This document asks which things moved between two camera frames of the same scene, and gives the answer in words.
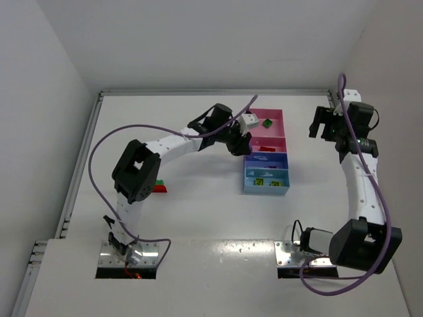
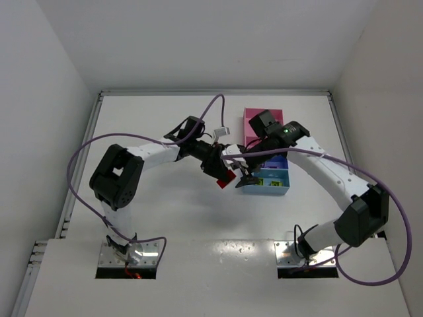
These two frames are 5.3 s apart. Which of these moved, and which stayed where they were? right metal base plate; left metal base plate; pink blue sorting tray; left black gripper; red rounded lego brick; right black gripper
Moved: left black gripper; red rounded lego brick; right black gripper
Stayed: right metal base plate; pink blue sorting tray; left metal base plate
